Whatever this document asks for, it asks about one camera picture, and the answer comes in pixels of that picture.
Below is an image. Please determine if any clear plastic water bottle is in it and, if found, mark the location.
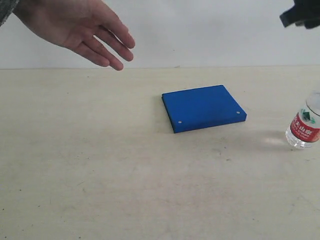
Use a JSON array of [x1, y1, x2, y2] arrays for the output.
[[285, 90, 320, 149]]

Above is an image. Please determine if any blue paper binder folder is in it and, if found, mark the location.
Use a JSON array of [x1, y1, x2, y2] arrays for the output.
[[161, 85, 247, 134]]

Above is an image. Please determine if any grey sleeved forearm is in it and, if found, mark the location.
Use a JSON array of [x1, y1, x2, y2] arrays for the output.
[[0, 0, 20, 26]]

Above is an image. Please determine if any person's bare hand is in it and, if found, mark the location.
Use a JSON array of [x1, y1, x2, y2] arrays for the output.
[[13, 0, 136, 71]]

